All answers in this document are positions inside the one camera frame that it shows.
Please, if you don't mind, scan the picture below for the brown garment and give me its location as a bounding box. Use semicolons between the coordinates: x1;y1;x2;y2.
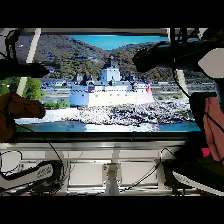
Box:
0;92;47;143

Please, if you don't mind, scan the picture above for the pink garment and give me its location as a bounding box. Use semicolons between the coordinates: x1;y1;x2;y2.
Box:
203;96;224;163

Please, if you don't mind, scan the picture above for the black garment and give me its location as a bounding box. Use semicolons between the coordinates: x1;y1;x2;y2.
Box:
189;91;215;135

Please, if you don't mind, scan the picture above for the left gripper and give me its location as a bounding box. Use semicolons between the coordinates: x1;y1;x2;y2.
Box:
9;59;51;80

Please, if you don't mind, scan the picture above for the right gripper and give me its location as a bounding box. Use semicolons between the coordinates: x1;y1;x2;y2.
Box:
132;41;175;74

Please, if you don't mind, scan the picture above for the magenta garment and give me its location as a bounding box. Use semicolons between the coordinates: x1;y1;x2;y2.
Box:
201;147;212;158

